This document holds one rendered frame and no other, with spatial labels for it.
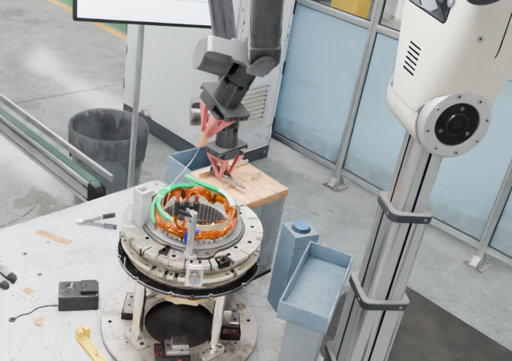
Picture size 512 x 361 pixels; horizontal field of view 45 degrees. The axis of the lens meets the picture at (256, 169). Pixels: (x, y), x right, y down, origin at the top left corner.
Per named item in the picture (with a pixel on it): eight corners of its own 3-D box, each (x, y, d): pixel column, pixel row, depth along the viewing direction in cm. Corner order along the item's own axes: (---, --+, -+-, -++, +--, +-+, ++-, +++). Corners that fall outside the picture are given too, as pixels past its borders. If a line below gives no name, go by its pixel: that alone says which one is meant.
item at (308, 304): (302, 416, 138) (330, 318, 125) (257, 399, 140) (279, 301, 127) (328, 345, 159) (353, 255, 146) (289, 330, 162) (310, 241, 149)
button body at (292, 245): (278, 316, 166) (296, 238, 155) (266, 299, 172) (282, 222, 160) (300, 311, 169) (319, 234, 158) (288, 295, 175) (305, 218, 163)
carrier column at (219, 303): (204, 352, 148) (215, 282, 138) (211, 347, 149) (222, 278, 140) (211, 358, 146) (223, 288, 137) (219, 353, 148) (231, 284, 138)
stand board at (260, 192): (187, 180, 170) (188, 172, 169) (238, 164, 182) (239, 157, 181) (236, 215, 158) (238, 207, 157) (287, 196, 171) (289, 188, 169)
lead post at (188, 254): (190, 263, 129) (196, 215, 124) (182, 256, 131) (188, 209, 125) (196, 260, 130) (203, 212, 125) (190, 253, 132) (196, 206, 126)
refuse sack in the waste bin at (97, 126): (51, 179, 317) (51, 116, 301) (115, 161, 343) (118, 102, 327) (94, 214, 295) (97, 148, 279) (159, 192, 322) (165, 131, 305)
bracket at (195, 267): (184, 279, 131) (187, 260, 129) (201, 281, 132) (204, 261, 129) (184, 285, 130) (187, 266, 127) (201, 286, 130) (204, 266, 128)
